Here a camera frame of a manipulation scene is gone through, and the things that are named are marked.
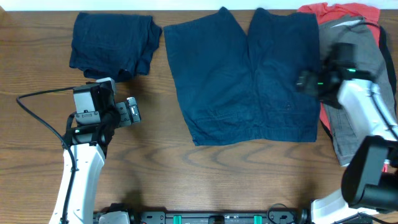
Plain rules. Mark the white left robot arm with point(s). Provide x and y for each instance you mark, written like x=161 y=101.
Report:
x=88 y=136

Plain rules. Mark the grey shorts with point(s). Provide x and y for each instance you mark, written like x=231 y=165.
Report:
x=367 y=57

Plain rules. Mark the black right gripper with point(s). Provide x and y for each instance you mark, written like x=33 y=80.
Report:
x=315 y=78

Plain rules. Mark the folded navy blue garment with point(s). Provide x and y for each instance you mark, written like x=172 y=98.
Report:
x=119 y=46

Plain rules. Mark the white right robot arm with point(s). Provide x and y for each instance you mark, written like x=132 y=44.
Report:
x=365 y=189

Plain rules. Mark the red orange shirt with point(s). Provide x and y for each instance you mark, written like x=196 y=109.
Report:
x=325 y=13

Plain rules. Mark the navy blue shorts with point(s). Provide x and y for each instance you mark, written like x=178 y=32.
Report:
x=238 y=85

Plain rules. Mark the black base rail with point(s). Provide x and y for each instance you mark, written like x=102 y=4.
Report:
x=217 y=218

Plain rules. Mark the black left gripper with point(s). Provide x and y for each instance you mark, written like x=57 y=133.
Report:
x=125 y=118

